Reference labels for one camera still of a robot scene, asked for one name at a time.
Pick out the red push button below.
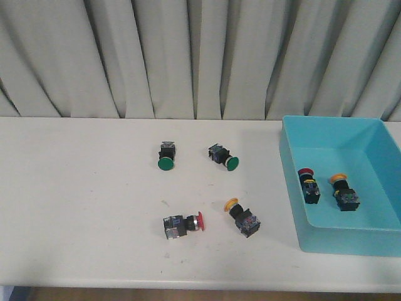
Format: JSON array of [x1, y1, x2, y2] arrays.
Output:
[[163, 211, 205, 240], [298, 167, 321, 204]]

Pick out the yellow push button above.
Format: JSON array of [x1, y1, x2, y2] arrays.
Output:
[[330, 173, 360, 211], [224, 198, 261, 238]]

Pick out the blue plastic box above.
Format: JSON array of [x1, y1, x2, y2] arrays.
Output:
[[279, 115, 400, 257]]

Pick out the right green push button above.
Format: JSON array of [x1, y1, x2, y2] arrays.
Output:
[[208, 144, 239, 171]]

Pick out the green push button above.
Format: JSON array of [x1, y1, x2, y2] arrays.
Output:
[[157, 141, 176, 171], [208, 144, 239, 171]]

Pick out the left green push button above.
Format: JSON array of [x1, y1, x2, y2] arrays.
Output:
[[157, 141, 176, 171]]

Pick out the lying red push button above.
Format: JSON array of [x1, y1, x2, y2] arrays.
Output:
[[163, 211, 205, 240]]

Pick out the lying yellow push button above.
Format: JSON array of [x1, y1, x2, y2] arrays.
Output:
[[224, 198, 261, 238]]

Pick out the grey pleated curtain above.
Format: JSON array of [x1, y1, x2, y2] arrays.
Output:
[[1, 1, 400, 121]]

